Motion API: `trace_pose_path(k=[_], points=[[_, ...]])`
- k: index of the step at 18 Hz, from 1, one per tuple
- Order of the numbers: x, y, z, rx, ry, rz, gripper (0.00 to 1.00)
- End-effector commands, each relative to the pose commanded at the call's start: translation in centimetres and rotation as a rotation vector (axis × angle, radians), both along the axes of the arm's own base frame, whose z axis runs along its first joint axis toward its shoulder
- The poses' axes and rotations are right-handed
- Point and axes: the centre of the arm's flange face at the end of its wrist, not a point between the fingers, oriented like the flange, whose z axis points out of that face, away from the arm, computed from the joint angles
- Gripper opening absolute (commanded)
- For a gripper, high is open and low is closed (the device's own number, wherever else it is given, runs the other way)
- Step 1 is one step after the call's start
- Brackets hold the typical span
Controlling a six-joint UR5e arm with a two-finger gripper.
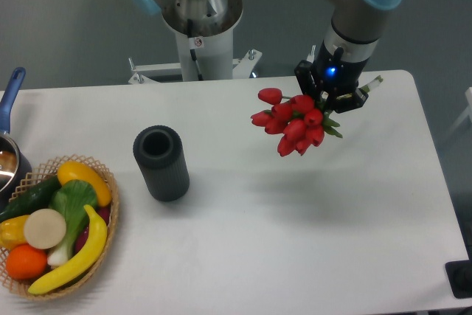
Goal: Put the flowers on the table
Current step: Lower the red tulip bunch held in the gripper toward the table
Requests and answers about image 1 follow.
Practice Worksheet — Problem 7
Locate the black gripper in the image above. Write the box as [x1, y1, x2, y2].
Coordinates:
[294, 42, 369, 114]

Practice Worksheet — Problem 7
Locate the red tulip bouquet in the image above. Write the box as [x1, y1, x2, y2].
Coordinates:
[251, 88, 343, 157]

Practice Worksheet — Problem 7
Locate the white furniture leg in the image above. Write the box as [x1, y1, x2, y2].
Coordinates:
[446, 87, 472, 139]

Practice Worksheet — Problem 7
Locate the dark grey ribbed vase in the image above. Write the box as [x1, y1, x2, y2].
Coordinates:
[133, 125, 190, 202]

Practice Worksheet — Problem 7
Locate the black device at table edge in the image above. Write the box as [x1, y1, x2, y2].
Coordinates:
[445, 260, 471, 299]

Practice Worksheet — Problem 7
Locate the purple eggplant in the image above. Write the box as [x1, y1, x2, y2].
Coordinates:
[74, 207, 111, 255]

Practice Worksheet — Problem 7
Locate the yellow squash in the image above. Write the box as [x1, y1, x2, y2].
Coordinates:
[57, 161, 112, 207]

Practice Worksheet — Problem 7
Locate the yellow banana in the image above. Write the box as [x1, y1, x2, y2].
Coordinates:
[27, 204, 108, 296]

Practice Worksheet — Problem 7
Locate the green bok choy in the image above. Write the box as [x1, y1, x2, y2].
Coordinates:
[47, 179, 97, 269]

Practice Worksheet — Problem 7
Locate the woven wicker basket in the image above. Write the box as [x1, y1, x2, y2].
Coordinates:
[1, 154, 119, 301]

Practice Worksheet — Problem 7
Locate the green cucumber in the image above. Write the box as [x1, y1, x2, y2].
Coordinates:
[1, 176, 61, 222]

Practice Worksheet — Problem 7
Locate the yellow bell pepper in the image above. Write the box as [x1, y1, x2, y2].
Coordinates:
[1, 215, 29, 250]

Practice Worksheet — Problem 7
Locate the orange fruit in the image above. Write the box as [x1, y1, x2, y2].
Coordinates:
[6, 244, 47, 280]

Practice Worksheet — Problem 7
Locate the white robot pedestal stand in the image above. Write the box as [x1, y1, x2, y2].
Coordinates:
[128, 0, 263, 84]

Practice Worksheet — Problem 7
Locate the blue handled saucepan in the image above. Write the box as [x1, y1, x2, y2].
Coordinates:
[1, 67, 32, 200]

